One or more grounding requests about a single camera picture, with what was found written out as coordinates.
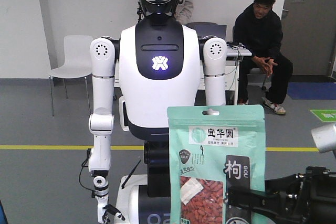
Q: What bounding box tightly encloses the standing person grey hoodie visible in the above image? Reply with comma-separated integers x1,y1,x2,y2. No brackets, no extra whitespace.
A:
175,0,194,25

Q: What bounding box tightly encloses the white plastic chair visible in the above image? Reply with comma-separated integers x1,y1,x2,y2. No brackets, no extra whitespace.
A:
49,35,93,116

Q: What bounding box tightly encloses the teal goji berry bag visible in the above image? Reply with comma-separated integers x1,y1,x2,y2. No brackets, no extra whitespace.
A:
167,105,267,223

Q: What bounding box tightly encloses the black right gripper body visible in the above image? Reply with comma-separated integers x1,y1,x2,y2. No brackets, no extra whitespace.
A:
228,166,335,223

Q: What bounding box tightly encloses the white humanoid robot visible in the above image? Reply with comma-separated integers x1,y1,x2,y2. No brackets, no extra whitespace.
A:
88,0,227,223

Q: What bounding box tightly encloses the seated man in black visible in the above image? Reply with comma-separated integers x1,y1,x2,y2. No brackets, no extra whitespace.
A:
234,0,293,115

